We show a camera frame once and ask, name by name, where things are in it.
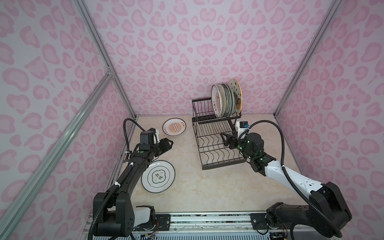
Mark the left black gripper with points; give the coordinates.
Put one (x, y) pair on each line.
(165, 145)

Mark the white plate dark green rim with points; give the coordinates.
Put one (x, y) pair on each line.
(229, 101)

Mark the white star cat plate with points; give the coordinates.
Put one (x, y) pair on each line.
(237, 91)

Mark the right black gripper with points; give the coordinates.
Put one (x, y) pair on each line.
(230, 138)

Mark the white plate black cloud outline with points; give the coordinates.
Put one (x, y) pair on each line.
(158, 177)

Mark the large orange sunburst plate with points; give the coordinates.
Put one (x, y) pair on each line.
(216, 101)

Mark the small orange sunburst plate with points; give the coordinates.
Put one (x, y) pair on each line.
(174, 126)

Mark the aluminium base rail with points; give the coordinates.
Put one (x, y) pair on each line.
(221, 226)

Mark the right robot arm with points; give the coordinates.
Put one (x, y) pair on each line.
(325, 210)

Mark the cream plum blossom plate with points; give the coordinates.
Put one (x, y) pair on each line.
(222, 92)

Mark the black wire dish rack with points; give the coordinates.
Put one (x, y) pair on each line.
(208, 129)

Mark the aluminium frame diagonal strut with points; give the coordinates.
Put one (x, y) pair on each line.
(21, 204)

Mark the mint green flower plate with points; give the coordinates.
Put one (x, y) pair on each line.
(232, 98)

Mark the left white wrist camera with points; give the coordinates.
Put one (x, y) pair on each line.
(155, 134)

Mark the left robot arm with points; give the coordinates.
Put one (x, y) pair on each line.
(113, 213)

